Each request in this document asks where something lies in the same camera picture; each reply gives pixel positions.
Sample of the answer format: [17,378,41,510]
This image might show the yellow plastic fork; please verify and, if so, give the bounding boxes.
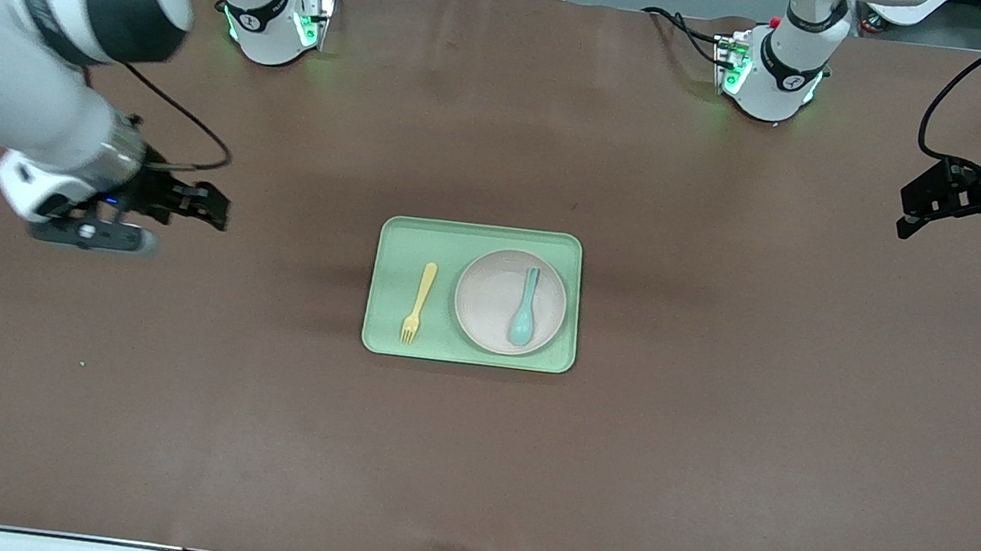
[399,259,440,348]

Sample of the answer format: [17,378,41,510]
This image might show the round pink plate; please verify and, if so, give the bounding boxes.
[447,242,574,363]

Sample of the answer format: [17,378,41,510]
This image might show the light green rectangular tray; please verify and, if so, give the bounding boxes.
[360,210,592,379]

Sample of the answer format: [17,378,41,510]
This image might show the brown table cover mat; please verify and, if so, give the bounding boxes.
[0,0,981,551]

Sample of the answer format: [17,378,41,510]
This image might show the teal plastic spoon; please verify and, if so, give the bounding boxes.
[506,265,544,350]

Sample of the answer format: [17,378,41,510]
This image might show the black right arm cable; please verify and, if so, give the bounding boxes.
[109,60,243,181]

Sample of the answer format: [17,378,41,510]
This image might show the black base power cable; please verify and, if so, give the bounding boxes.
[636,4,731,67]

